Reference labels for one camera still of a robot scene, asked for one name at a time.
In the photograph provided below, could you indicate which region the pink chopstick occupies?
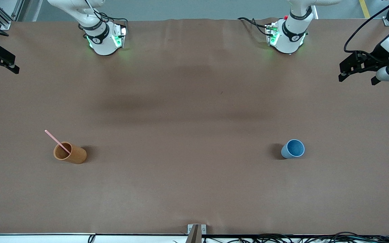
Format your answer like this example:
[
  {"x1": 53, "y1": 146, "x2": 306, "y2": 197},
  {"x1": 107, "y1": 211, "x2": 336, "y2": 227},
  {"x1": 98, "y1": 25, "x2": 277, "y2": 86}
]
[{"x1": 45, "y1": 130, "x2": 71, "y2": 154}]

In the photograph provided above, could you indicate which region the blue cup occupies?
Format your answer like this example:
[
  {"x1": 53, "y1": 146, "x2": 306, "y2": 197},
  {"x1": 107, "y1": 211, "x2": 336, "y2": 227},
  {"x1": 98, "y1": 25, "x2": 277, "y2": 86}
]
[{"x1": 281, "y1": 139, "x2": 305, "y2": 159}]

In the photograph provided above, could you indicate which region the orange cylindrical cup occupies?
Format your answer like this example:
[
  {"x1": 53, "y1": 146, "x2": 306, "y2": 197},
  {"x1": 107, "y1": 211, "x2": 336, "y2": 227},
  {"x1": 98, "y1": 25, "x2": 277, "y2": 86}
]
[{"x1": 53, "y1": 141, "x2": 87, "y2": 165}]

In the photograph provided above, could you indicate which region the left base connector plate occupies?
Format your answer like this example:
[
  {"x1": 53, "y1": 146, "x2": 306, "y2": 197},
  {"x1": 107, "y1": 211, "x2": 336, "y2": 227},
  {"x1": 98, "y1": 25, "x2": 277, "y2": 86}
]
[{"x1": 265, "y1": 22, "x2": 279, "y2": 47}]

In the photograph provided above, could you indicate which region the base connector plate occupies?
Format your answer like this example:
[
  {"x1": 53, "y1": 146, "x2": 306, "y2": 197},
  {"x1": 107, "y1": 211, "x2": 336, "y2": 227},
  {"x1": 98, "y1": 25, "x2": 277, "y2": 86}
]
[
  {"x1": 112, "y1": 24, "x2": 128, "y2": 48},
  {"x1": 265, "y1": 22, "x2": 279, "y2": 47}
]

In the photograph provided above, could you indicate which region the right base connector plate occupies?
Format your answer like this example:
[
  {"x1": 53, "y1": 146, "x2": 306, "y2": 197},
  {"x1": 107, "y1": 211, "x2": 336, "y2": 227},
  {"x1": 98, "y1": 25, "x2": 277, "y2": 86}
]
[{"x1": 112, "y1": 24, "x2": 128, "y2": 48}]

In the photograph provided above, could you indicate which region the brown table mat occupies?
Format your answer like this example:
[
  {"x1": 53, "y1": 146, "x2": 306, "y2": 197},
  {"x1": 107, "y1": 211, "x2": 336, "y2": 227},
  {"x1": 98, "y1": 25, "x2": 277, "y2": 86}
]
[{"x1": 0, "y1": 18, "x2": 389, "y2": 236}]

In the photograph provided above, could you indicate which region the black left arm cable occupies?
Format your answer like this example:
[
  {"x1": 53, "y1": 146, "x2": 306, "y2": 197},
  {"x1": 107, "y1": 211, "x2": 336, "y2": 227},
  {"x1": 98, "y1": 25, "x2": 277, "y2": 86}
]
[{"x1": 344, "y1": 0, "x2": 389, "y2": 54}]

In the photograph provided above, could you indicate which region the black left base cable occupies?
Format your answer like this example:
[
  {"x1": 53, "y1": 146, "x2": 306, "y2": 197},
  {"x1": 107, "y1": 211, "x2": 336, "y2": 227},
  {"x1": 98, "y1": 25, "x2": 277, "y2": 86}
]
[{"x1": 237, "y1": 17, "x2": 270, "y2": 36}]

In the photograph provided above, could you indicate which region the white table edge rail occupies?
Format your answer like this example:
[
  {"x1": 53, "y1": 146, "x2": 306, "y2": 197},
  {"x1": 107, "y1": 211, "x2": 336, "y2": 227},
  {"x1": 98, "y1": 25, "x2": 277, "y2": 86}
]
[{"x1": 0, "y1": 233, "x2": 389, "y2": 243}]

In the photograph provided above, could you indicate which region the black cable bundle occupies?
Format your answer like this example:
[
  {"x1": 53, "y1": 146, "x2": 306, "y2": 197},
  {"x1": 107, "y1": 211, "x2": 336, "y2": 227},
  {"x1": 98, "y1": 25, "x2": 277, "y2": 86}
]
[{"x1": 201, "y1": 232, "x2": 389, "y2": 243}]

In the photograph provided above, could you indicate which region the metal bracket with pole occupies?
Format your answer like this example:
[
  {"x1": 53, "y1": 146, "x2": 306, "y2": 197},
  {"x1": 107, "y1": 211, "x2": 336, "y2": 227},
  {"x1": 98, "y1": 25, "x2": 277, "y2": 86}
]
[{"x1": 185, "y1": 224, "x2": 207, "y2": 243}]

